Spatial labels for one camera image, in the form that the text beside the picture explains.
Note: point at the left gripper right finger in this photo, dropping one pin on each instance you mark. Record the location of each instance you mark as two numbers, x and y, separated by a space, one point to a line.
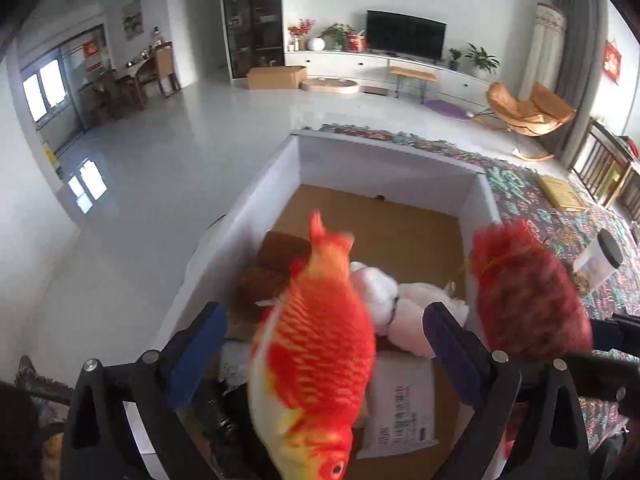
551 442

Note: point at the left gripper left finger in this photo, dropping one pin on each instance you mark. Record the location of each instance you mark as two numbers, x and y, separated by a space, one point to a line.
99 442

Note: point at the red patterned pouch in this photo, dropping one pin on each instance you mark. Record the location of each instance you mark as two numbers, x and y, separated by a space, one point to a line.
526 300

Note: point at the white wipes package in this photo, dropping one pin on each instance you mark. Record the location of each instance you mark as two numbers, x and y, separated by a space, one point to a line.
401 404

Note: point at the clear zip plastic bag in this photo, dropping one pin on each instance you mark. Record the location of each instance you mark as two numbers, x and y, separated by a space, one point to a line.
233 363

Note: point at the orange knitted cloth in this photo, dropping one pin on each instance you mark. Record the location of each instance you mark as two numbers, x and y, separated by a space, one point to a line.
267 276

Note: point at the clear jar black lid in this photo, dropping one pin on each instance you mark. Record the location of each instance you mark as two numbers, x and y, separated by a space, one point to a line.
595 265

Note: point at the yellow flat box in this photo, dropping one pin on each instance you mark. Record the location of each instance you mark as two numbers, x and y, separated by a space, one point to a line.
561 194

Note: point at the wooden dining chair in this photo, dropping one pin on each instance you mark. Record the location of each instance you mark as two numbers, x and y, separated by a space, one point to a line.
608 169

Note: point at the white cardboard storage box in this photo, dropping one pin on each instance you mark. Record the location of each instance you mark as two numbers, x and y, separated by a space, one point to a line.
422 180

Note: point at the orange lounge chair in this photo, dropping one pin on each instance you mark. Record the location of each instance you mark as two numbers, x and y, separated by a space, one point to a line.
542 113

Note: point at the green potted plant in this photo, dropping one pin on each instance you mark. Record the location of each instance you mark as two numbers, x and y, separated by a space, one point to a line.
483 64

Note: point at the white tv console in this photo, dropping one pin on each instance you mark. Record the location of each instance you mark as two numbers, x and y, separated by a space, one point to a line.
371 70

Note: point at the small potted plant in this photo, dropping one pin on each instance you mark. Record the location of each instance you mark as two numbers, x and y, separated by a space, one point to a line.
455 56

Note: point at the small wooden bench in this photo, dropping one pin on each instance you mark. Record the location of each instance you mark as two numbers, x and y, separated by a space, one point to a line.
425 80

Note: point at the brown cardboard box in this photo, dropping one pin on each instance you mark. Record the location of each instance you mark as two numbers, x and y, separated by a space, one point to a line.
276 77

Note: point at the black flat television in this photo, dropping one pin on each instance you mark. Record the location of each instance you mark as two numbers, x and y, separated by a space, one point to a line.
398 33

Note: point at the red flower arrangement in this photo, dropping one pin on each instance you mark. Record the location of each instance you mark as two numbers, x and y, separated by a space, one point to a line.
299 31

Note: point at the dark glass cabinet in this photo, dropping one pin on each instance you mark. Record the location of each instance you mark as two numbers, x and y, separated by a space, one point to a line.
254 32

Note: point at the red wall decoration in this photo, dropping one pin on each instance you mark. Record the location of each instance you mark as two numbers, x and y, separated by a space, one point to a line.
612 61

